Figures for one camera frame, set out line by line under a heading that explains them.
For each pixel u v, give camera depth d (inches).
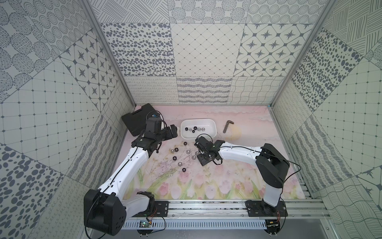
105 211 15.0
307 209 30.0
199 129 41.8
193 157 36.5
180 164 35.4
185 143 38.6
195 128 41.8
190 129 41.1
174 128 29.4
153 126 23.4
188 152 37.4
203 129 41.3
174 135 29.2
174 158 36.2
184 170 34.5
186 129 41.4
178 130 38.6
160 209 28.9
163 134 27.2
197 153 36.6
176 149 37.6
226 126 42.3
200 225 27.6
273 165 19.7
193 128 41.8
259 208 27.9
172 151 37.3
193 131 41.1
